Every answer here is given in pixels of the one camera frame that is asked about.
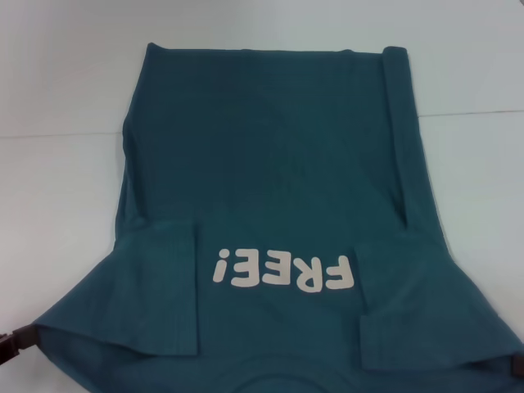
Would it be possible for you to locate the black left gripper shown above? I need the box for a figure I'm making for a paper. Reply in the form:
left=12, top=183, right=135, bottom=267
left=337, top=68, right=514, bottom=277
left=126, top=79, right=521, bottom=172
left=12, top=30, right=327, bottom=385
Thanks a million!
left=0, top=325, right=42, bottom=366

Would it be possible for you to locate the teal t-shirt with FREE print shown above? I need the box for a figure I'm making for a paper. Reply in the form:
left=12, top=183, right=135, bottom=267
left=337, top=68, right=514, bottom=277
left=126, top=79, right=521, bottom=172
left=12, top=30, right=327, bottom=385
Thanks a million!
left=30, top=40, right=524, bottom=393

